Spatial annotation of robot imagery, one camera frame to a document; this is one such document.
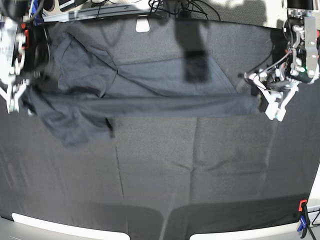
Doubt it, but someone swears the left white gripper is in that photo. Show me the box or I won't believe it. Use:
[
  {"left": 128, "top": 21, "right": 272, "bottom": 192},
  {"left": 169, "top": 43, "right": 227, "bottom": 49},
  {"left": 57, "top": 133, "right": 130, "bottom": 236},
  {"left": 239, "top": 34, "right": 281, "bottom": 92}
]
[{"left": 244, "top": 71, "right": 300, "bottom": 122}]

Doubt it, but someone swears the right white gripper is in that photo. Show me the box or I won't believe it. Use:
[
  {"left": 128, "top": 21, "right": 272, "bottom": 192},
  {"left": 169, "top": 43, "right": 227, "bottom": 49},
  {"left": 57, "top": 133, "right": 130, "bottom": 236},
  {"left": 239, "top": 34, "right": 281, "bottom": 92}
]
[{"left": 0, "top": 75, "right": 31, "bottom": 114}]

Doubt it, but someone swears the dark navy t-shirt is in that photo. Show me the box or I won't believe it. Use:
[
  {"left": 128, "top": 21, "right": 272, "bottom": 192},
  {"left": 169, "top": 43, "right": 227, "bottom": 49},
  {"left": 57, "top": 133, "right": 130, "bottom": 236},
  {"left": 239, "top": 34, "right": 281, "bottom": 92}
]
[{"left": 21, "top": 33, "right": 260, "bottom": 147}]

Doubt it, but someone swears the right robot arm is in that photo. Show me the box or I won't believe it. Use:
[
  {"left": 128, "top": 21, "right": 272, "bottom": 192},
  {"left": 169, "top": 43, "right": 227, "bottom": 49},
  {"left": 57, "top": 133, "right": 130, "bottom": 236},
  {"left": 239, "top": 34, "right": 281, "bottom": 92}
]
[{"left": 0, "top": 0, "right": 50, "bottom": 113}]

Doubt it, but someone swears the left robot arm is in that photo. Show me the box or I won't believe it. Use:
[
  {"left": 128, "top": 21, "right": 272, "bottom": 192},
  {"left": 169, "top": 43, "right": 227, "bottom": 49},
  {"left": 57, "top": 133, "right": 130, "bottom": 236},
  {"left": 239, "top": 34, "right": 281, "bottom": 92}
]
[{"left": 244, "top": 0, "right": 320, "bottom": 122}]

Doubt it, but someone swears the blue clamp top left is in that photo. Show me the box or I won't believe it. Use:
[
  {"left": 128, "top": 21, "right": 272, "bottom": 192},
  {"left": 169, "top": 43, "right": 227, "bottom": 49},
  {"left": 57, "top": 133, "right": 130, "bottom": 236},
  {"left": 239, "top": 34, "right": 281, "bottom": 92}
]
[{"left": 28, "top": 0, "right": 44, "bottom": 23}]

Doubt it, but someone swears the red blue clamp bottom right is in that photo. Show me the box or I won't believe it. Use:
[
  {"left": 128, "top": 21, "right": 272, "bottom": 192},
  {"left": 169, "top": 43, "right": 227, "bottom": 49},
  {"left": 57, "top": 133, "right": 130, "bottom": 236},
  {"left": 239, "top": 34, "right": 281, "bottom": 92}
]
[{"left": 297, "top": 199, "right": 316, "bottom": 240}]

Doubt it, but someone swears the black table cloth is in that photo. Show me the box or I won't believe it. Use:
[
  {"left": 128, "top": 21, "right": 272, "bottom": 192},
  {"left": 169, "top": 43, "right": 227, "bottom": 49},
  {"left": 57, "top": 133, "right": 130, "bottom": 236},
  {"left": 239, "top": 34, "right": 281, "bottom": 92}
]
[{"left": 0, "top": 18, "right": 320, "bottom": 240}]

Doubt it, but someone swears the white tab on cloth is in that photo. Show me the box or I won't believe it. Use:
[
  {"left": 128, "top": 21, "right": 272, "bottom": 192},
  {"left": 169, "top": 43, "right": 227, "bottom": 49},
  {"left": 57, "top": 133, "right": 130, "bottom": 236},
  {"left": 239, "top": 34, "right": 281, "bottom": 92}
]
[{"left": 135, "top": 17, "right": 150, "bottom": 33}]

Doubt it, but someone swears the black cable bundle top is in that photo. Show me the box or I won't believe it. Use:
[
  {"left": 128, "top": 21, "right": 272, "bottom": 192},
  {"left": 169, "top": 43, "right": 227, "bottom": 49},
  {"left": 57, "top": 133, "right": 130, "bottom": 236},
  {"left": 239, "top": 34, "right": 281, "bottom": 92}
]
[{"left": 148, "top": 0, "right": 222, "bottom": 21}]

